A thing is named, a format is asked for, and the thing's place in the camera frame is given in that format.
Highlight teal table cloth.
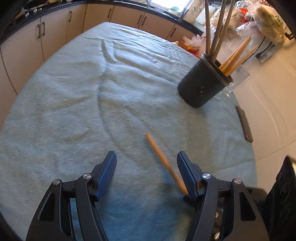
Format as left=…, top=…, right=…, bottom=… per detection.
left=1, top=23, right=257, bottom=240

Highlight dark perforated utensil holder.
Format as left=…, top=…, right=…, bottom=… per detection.
left=178, top=53, right=233, bottom=108

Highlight black smartphone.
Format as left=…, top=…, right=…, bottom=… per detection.
left=235, top=106, right=253, bottom=143

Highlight black power plug cable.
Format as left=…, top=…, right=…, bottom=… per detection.
left=255, top=36, right=266, bottom=59

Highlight clear glass pitcher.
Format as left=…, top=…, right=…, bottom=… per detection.
left=215, top=34, right=251, bottom=98

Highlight hanging plastic bag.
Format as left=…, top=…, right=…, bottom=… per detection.
left=245, top=1, right=287, bottom=45

